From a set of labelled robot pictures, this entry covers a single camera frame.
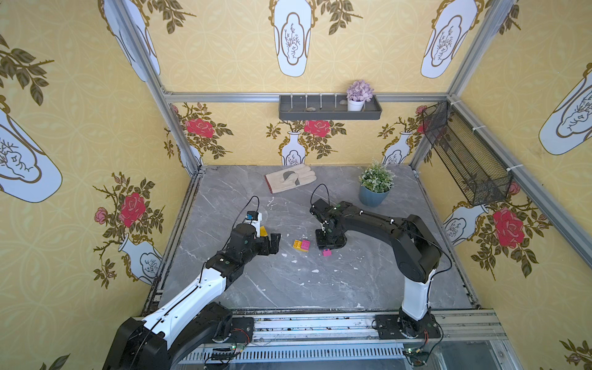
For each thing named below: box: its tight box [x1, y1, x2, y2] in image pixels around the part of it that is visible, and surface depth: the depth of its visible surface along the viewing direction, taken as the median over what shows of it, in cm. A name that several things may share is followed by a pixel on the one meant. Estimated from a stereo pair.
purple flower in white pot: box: [346, 79, 375, 112], surface depth 85 cm
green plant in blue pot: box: [358, 160, 396, 208], surface depth 100 cm
